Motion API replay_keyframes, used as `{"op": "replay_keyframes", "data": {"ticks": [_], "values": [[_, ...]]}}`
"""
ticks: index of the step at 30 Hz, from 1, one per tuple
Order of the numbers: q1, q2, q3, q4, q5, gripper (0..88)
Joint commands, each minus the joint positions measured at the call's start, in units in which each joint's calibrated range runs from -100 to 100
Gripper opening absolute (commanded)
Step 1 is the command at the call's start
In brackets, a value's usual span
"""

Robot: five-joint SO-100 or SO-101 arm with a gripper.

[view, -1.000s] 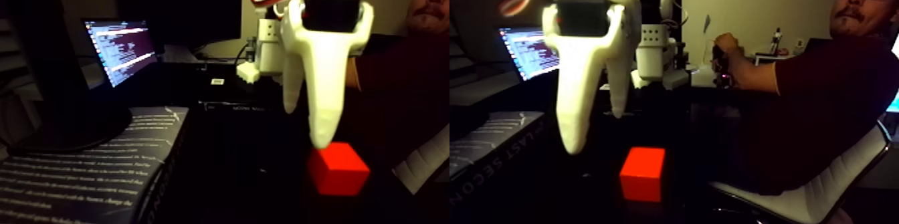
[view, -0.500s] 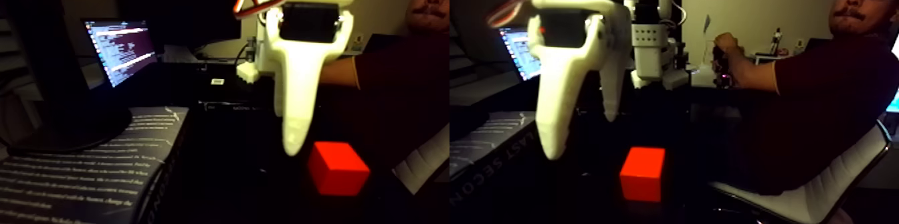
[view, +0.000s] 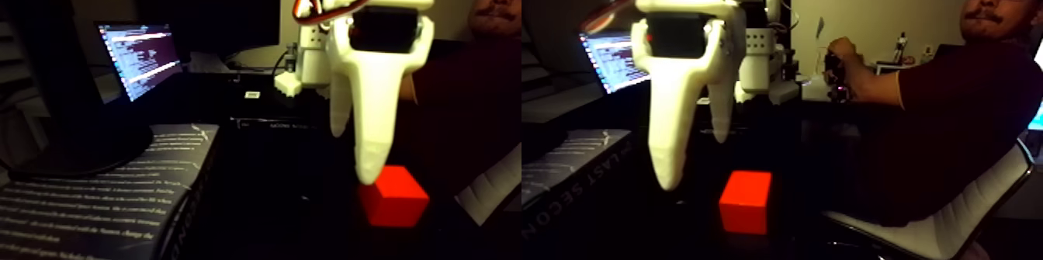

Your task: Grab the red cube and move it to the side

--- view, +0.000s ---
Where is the red cube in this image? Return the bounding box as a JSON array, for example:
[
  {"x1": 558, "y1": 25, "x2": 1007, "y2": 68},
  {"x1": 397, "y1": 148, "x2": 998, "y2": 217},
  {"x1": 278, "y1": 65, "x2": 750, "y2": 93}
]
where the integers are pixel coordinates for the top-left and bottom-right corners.
[
  {"x1": 359, "y1": 165, "x2": 431, "y2": 228},
  {"x1": 718, "y1": 169, "x2": 774, "y2": 236}
]

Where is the dark leader arm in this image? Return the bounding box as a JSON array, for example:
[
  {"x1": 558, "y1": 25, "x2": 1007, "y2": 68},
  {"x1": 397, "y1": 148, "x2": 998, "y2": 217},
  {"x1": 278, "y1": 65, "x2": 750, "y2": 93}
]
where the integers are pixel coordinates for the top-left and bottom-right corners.
[{"x1": 824, "y1": 50, "x2": 854, "y2": 105}]

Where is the person's hand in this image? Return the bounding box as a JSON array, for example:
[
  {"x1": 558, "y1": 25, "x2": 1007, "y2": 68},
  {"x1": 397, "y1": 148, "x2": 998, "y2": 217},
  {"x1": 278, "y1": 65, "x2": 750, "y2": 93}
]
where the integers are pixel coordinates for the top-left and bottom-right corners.
[{"x1": 826, "y1": 36, "x2": 858, "y2": 74}]

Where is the open laptop lit screen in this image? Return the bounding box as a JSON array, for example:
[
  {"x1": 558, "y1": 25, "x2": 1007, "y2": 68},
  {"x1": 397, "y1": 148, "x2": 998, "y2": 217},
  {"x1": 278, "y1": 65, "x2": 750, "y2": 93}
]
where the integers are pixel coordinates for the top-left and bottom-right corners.
[
  {"x1": 95, "y1": 21, "x2": 185, "y2": 104},
  {"x1": 578, "y1": 31, "x2": 653, "y2": 95}
]

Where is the person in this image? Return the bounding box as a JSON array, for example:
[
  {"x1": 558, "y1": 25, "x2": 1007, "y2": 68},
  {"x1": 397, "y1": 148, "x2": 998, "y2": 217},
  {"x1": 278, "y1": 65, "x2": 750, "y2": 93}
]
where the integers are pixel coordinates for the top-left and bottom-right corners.
[
  {"x1": 399, "y1": 0, "x2": 522, "y2": 199},
  {"x1": 824, "y1": 0, "x2": 1043, "y2": 228}
]

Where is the black book white text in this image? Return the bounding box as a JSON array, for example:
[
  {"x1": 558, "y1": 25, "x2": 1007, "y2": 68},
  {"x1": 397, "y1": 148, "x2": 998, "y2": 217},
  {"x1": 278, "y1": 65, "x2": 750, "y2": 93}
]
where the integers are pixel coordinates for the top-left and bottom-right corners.
[
  {"x1": 521, "y1": 128, "x2": 633, "y2": 240},
  {"x1": 0, "y1": 123, "x2": 221, "y2": 260}
]

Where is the dark computer monitor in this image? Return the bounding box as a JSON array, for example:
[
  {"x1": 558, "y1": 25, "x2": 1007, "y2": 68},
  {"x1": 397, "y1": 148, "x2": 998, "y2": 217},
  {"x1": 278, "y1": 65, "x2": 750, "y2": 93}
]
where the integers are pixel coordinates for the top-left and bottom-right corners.
[{"x1": 133, "y1": 0, "x2": 283, "y2": 61}]

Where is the black monitor with round stand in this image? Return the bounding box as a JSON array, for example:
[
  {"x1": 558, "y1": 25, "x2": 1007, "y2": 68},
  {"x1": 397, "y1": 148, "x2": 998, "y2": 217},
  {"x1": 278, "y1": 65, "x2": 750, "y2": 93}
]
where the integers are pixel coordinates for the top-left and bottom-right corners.
[{"x1": 0, "y1": 0, "x2": 156, "y2": 181}]

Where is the orange robot cable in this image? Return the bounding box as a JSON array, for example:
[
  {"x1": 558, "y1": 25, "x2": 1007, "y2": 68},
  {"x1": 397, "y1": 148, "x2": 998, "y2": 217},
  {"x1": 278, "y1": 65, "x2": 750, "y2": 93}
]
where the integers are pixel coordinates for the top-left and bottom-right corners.
[
  {"x1": 291, "y1": 0, "x2": 378, "y2": 28},
  {"x1": 580, "y1": 0, "x2": 679, "y2": 36}
]

